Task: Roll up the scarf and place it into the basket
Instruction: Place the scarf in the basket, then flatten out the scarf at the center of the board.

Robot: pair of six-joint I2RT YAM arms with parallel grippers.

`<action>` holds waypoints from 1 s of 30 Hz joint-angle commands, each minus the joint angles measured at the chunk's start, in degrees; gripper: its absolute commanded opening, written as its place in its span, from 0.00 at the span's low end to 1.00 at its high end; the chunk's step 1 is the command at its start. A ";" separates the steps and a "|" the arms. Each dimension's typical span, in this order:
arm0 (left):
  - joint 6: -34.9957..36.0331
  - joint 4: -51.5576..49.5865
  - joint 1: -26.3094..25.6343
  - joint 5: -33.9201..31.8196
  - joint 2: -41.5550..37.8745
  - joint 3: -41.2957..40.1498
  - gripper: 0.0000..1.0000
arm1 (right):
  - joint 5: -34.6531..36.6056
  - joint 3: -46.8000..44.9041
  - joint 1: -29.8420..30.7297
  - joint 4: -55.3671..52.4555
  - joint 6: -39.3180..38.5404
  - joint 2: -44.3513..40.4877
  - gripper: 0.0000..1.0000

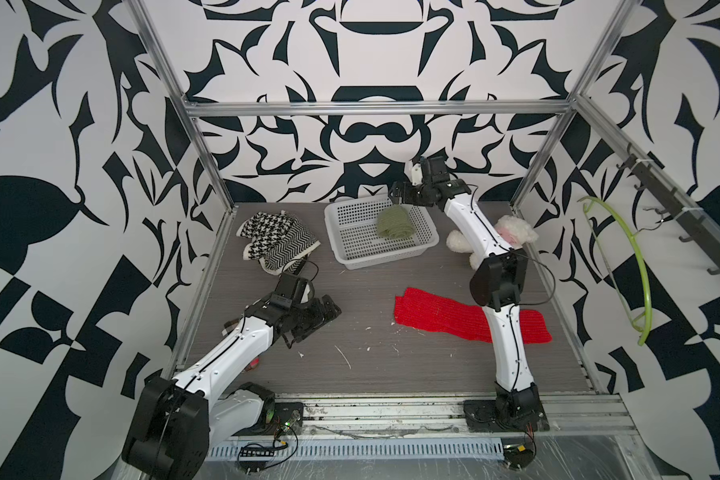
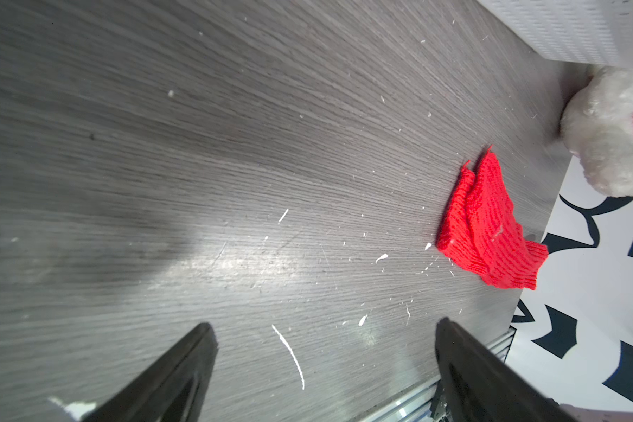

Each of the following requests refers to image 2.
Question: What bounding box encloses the red knitted scarf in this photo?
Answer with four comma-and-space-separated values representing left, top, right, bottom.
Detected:
436, 149, 549, 290

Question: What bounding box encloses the white teddy bear pink shirt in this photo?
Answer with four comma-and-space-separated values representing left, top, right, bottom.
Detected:
560, 65, 633, 198

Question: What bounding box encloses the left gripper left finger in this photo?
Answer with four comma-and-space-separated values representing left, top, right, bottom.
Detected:
83, 323, 218, 422

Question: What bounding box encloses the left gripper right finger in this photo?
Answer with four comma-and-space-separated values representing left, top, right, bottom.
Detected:
435, 318, 573, 422

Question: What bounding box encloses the white plastic basket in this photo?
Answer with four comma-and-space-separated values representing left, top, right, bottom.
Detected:
480, 0, 633, 68

